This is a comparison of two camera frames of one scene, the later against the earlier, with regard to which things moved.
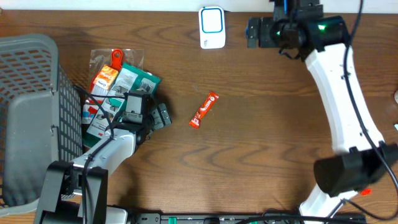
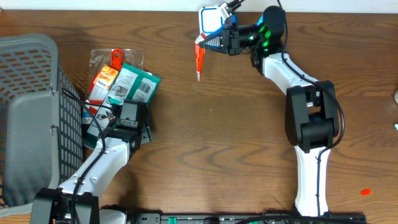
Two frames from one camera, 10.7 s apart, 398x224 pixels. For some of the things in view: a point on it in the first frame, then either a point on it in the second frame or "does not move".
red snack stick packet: x=211 y=99 → x=199 y=54
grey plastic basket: x=40 y=118 does not move
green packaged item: x=109 y=113 does not move
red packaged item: x=105 y=66 does not move
